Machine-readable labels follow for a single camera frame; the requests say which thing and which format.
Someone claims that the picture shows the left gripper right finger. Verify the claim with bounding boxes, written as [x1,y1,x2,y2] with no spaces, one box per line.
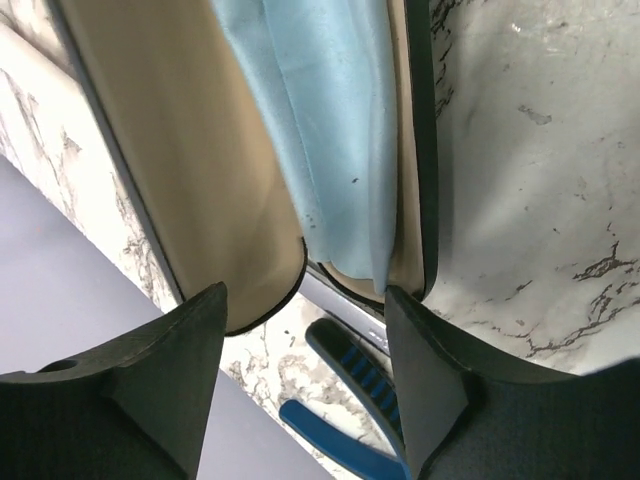
[385,286,639,479]

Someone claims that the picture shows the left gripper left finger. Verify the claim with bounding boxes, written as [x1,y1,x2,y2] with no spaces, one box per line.
[1,283,227,479]

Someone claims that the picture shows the black glasses case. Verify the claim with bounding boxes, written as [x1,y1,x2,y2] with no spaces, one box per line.
[49,1,438,335]

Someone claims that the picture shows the blue-handled pliers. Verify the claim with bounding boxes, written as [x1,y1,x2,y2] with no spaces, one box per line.
[279,318,411,479]

